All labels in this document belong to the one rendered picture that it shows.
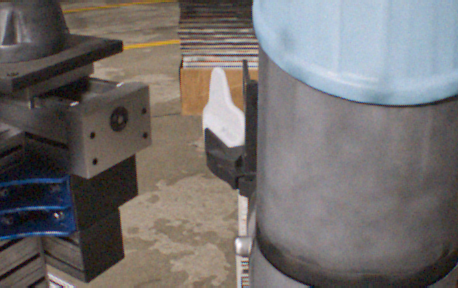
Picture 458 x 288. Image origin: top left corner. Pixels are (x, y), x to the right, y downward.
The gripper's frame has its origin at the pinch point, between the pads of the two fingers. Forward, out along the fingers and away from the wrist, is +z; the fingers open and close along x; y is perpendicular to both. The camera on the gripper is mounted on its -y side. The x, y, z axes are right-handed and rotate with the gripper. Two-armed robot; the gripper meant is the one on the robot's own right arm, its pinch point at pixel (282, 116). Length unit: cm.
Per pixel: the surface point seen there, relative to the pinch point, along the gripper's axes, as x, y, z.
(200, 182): 13, -85, 161
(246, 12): 2.7, 7.6, 5.2
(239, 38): 3.3, 5.2, 5.2
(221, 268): 5, -85, 104
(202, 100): 6.5, -0.2, 4.6
